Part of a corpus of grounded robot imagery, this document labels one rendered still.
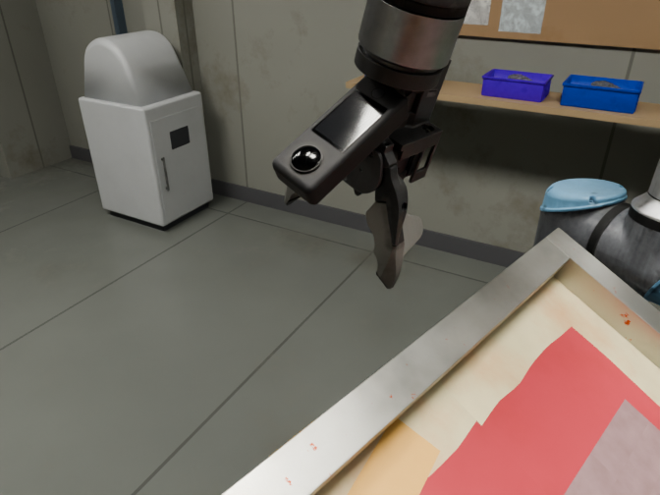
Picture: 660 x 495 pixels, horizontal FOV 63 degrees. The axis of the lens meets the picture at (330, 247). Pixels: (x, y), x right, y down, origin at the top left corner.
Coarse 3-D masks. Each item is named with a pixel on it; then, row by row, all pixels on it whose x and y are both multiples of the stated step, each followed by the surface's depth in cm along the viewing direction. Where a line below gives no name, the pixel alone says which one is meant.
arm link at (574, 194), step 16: (560, 192) 83; (576, 192) 82; (592, 192) 81; (608, 192) 81; (624, 192) 81; (544, 208) 86; (560, 208) 83; (576, 208) 81; (592, 208) 80; (608, 208) 80; (624, 208) 79; (544, 224) 87; (560, 224) 84; (576, 224) 82; (592, 224) 80; (608, 224) 78; (576, 240) 82; (592, 240) 80
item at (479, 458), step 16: (480, 432) 48; (464, 448) 47; (480, 448) 47; (496, 448) 48; (448, 464) 45; (464, 464) 46; (480, 464) 46; (496, 464) 47; (512, 464) 47; (432, 480) 44; (448, 480) 44; (464, 480) 45; (480, 480) 45; (496, 480) 46; (512, 480) 46; (528, 480) 47
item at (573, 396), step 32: (544, 352) 58; (576, 352) 59; (544, 384) 55; (576, 384) 56; (608, 384) 57; (512, 416) 51; (544, 416) 52; (576, 416) 53; (608, 416) 54; (640, 416) 56; (512, 448) 48; (544, 448) 49; (576, 448) 51; (608, 448) 52; (640, 448) 53; (544, 480) 47; (576, 480) 48; (608, 480) 49; (640, 480) 50
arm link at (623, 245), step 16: (656, 176) 72; (656, 192) 72; (640, 208) 73; (656, 208) 72; (624, 224) 77; (640, 224) 73; (656, 224) 71; (608, 240) 78; (624, 240) 76; (640, 240) 73; (656, 240) 72; (608, 256) 78; (624, 256) 76; (640, 256) 74; (656, 256) 72; (624, 272) 76; (640, 272) 74; (656, 272) 72; (640, 288) 75; (656, 288) 73
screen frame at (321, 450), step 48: (528, 288) 58; (576, 288) 65; (624, 288) 64; (432, 336) 49; (480, 336) 51; (624, 336) 63; (384, 384) 44; (432, 384) 46; (336, 432) 40; (240, 480) 36; (288, 480) 37
